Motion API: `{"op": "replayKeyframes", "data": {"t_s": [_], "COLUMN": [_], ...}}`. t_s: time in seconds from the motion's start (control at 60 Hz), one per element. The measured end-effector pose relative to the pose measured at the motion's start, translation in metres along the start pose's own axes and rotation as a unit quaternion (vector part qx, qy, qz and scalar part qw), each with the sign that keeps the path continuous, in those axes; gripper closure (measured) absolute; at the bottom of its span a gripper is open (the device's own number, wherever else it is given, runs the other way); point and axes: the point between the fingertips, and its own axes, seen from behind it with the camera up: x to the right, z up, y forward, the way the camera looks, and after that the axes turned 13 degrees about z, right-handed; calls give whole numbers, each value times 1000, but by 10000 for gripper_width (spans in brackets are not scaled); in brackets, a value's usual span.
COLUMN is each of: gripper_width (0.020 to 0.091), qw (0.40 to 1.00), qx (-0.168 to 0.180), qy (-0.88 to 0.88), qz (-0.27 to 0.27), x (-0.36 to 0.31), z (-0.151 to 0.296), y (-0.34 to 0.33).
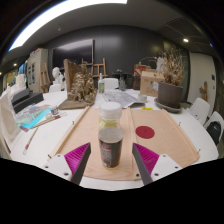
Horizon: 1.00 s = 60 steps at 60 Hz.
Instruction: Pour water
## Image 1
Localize wooden figure sculpture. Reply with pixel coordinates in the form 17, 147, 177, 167
199, 80, 209, 103

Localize dried plant in grey pot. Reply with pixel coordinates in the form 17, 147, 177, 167
156, 46, 185, 109

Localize white glue bottle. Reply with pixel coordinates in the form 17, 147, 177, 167
97, 72, 106, 94

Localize white cabinet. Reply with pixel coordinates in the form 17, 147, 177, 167
25, 48, 49, 94

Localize white plaster statue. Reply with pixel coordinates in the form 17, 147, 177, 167
155, 56, 167, 73

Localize wooden easel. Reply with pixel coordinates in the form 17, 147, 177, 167
81, 57, 109, 79
39, 62, 52, 94

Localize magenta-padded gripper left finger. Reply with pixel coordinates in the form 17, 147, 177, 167
43, 142, 92, 185

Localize colourful picture book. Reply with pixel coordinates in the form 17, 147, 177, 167
14, 103, 53, 131

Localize flat round red coaster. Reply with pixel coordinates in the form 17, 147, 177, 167
135, 125, 156, 140

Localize small white cup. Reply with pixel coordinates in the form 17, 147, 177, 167
137, 93, 148, 103

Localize white plastic chair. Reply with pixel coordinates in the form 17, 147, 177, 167
203, 110, 224, 148
103, 77, 120, 91
48, 83, 63, 94
188, 97, 212, 126

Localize small paint jar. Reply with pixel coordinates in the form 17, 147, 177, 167
49, 105, 60, 117

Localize cardboard box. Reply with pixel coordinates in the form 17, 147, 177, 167
139, 68, 166, 98

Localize thin pencil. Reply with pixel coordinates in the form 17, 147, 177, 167
22, 126, 39, 156

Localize white canvas panel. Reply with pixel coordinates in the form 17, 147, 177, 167
0, 89, 21, 148

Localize light wooden drawing board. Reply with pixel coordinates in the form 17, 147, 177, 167
47, 105, 201, 182

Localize brown carved relief sculpture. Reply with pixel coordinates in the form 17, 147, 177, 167
57, 58, 98, 111

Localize clear bottle with dark label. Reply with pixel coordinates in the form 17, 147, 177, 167
97, 101, 124, 170

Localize black backpack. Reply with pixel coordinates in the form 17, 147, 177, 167
206, 120, 224, 146

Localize grey plant saucer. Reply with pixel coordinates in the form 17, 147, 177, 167
153, 97, 183, 114

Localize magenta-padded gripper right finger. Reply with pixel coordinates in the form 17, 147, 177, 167
131, 142, 183, 186

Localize black wall screen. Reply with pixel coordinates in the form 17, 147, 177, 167
51, 38, 95, 69

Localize black flat boxes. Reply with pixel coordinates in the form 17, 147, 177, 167
11, 87, 45, 114

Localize ceiling strip light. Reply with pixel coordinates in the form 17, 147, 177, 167
8, 0, 128, 52

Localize wooden handled brush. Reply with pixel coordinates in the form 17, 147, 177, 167
33, 114, 63, 129

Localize white plaster bust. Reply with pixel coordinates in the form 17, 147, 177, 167
51, 66, 66, 91

